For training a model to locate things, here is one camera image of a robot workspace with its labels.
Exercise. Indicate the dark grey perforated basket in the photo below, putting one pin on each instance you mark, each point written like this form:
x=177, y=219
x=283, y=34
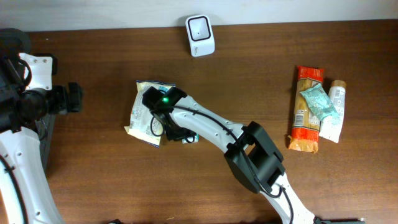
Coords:
x=14, y=42

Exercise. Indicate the white tube with tan cap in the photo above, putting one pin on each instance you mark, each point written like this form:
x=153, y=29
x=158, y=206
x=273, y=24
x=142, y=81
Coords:
x=331, y=126

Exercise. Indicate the white barcode scanner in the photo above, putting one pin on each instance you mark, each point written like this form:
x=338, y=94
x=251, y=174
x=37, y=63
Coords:
x=200, y=35

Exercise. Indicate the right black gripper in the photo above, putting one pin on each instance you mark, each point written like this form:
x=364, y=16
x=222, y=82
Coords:
x=173, y=134

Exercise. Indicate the orange spaghetti packet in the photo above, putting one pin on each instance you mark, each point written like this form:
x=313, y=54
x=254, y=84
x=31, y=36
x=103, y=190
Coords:
x=306, y=126

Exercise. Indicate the cream snack bag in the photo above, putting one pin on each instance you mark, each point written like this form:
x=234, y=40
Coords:
x=141, y=119

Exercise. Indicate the teal wipes packet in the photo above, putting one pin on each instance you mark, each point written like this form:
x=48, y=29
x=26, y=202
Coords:
x=319, y=102

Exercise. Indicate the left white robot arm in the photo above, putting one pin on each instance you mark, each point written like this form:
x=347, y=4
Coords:
x=24, y=187

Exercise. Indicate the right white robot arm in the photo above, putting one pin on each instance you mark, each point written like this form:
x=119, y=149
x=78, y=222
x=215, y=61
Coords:
x=250, y=153

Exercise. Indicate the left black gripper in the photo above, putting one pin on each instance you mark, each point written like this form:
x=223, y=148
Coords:
x=73, y=97

